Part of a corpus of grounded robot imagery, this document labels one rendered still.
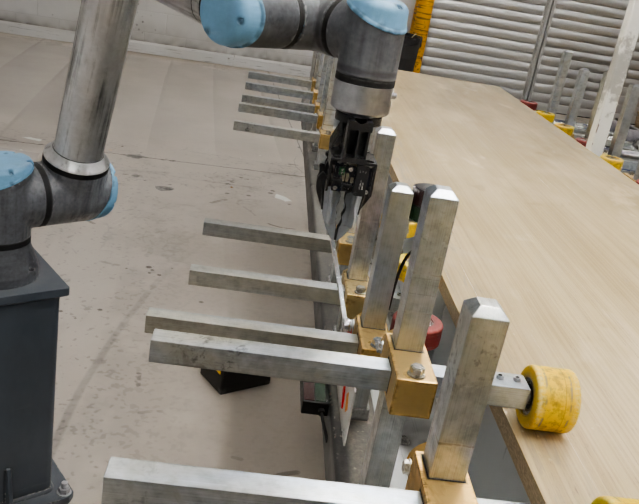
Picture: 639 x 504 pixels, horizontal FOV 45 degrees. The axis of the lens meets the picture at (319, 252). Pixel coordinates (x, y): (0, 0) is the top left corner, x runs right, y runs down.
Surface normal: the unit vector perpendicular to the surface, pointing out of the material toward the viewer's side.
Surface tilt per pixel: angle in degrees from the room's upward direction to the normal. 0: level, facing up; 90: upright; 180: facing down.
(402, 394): 90
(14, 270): 70
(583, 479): 0
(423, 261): 90
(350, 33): 90
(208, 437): 0
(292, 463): 0
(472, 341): 90
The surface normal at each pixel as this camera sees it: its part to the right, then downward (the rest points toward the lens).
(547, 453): 0.16, -0.92
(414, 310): 0.04, 0.37
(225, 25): -0.65, 0.18
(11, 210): 0.68, 0.37
